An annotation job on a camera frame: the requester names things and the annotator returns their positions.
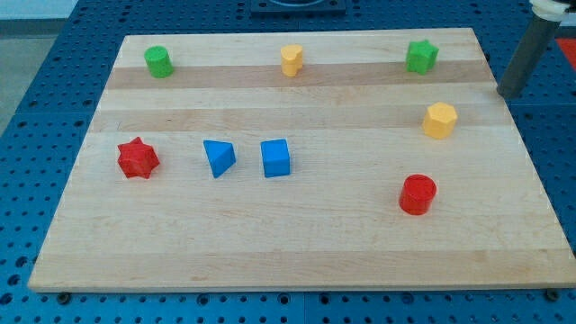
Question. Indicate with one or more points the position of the yellow hexagon block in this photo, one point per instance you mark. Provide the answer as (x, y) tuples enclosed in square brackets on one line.
[(439, 120)]

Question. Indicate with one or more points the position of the blue cube block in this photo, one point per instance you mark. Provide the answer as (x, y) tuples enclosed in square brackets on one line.
[(276, 158)]

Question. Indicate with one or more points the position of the blue triangle block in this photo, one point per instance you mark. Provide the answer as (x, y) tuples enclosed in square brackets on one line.
[(221, 156)]

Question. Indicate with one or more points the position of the wooden board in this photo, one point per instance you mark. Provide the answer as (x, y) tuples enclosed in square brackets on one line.
[(352, 118)]

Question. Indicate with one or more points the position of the yellow heart block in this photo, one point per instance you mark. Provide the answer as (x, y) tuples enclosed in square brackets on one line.
[(291, 59)]

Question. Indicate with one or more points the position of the red cylinder block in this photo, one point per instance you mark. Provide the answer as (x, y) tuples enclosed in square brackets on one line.
[(417, 194)]

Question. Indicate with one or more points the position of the red star block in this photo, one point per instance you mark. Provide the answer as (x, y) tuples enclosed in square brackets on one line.
[(137, 159)]

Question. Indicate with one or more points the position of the green cylinder block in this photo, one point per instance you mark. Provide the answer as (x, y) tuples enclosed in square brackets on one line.
[(158, 62)]

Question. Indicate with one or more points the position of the green star block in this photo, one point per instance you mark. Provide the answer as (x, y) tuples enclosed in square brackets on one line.
[(421, 56)]

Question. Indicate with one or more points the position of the grey pusher rod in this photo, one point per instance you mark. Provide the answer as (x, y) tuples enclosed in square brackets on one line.
[(547, 16)]

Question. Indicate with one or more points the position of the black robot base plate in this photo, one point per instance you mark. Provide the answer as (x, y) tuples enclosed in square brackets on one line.
[(263, 8)]

